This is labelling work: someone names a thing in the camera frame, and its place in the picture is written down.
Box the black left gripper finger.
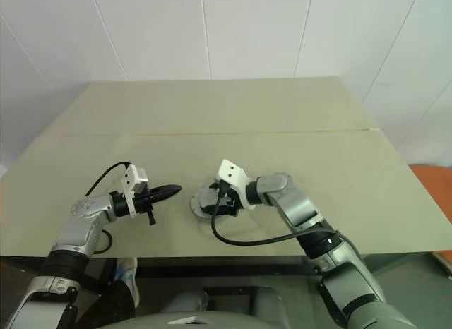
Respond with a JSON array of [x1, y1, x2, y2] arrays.
[[150, 183, 183, 194], [150, 190, 182, 204]]

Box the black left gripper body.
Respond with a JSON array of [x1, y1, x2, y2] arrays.
[[131, 186, 159, 227]]

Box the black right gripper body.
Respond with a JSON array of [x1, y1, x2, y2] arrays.
[[214, 182, 242, 217]]

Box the grey round motor housing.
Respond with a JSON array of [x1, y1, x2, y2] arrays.
[[189, 180, 248, 223]]

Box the silver hinged motor lid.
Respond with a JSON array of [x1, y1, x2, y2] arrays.
[[192, 189, 222, 219]]

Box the white and blue cloth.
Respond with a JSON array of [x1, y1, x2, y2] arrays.
[[114, 256, 141, 306]]

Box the silver robot torso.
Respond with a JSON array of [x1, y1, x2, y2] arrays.
[[136, 285, 354, 329]]

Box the orange object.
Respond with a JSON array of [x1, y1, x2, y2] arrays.
[[409, 162, 452, 225]]

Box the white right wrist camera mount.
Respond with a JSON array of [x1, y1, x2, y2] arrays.
[[216, 159, 258, 211]]

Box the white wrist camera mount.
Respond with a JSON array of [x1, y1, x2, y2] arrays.
[[216, 159, 258, 211], [120, 163, 150, 219]]

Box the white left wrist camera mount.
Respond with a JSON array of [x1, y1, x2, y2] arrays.
[[120, 163, 150, 219]]

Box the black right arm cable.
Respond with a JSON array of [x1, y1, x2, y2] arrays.
[[210, 179, 340, 245]]

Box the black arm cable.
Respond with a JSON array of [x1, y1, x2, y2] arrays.
[[210, 179, 340, 245], [83, 161, 131, 196]]

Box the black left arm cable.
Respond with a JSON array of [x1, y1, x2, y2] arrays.
[[83, 161, 131, 196]]

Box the black table frame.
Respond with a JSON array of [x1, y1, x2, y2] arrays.
[[136, 255, 321, 277]]

